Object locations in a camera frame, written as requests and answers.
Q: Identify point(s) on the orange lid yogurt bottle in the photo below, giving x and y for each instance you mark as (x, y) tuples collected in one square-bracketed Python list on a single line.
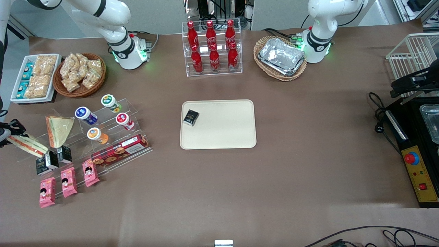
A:
[(97, 135)]

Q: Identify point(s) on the light wicker basket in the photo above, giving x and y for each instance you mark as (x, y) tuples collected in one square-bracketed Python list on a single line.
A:
[(283, 77)]

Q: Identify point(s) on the clear acrylic bottle rack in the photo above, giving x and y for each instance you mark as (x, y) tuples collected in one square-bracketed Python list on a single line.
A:
[(221, 70)]

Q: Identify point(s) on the ham sandwich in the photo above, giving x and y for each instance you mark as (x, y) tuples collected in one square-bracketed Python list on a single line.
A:
[(27, 144)]

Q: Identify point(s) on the wrapped rice cracker pack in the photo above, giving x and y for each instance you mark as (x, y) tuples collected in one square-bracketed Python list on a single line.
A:
[(46, 63), (38, 86)]

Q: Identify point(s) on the teal snack packet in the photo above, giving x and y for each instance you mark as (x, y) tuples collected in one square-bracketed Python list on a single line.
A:
[(21, 90), (26, 71)]

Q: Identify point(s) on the metal tray in machine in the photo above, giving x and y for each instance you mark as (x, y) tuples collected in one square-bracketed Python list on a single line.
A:
[(432, 120)]

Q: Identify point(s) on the black background equipment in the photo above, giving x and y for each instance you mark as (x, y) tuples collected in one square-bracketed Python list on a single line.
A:
[(219, 7)]

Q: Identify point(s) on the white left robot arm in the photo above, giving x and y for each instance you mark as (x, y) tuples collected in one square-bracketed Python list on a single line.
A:
[(320, 20)]

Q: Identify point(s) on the cream plastic tray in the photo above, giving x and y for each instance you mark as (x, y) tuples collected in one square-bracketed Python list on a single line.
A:
[(223, 125)]

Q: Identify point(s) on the black sealing machine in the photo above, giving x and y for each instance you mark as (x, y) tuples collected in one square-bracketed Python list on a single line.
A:
[(413, 137)]

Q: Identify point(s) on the blue lid yogurt bottle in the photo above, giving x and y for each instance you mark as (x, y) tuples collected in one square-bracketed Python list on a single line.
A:
[(85, 115)]

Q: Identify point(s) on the small black carton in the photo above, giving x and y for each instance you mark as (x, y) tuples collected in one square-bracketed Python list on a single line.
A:
[(64, 154), (41, 166), (190, 118), (52, 160)]

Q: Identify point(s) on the green lid yogurt bottle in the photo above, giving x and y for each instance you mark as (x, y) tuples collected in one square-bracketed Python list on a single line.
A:
[(110, 103)]

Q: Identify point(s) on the wrapped triangle sandwich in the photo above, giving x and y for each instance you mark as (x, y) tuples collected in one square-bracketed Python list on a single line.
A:
[(61, 128)]

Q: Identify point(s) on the white rectangular snack tray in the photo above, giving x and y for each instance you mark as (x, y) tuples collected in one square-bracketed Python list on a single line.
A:
[(51, 92)]

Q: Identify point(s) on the red cola bottle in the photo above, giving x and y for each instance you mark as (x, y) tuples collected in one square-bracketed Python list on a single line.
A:
[(210, 33), (196, 61), (214, 61), (192, 34), (233, 58), (230, 32)]

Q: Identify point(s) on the clear bag of crackers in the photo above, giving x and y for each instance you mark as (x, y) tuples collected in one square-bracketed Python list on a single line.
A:
[(82, 61), (68, 66), (71, 84), (92, 73)]

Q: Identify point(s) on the stack of foil trays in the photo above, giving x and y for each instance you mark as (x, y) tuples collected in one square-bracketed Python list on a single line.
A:
[(281, 56)]

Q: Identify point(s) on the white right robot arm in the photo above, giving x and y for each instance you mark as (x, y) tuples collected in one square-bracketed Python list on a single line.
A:
[(116, 20)]

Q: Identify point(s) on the pink snack packet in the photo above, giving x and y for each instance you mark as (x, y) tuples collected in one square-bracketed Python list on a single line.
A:
[(69, 182), (91, 173), (47, 192)]

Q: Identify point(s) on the small silver device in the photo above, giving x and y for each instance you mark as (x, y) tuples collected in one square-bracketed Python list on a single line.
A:
[(223, 243)]

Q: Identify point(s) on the clear acrylic stepped display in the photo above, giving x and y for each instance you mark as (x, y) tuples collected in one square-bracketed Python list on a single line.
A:
[(113, 113)]

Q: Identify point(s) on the red cookie box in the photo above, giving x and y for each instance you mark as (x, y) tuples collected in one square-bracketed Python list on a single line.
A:
[(120, 151)]

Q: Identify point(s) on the red lid yogurt bottle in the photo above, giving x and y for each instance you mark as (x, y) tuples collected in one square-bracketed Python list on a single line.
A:
[(125, 120)]

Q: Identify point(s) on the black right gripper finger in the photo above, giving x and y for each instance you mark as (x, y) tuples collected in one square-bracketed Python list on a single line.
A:
[(18, 126)]

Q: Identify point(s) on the brown wicker basket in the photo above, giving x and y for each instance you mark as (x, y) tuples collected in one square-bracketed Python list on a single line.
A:
[(80, 92)]

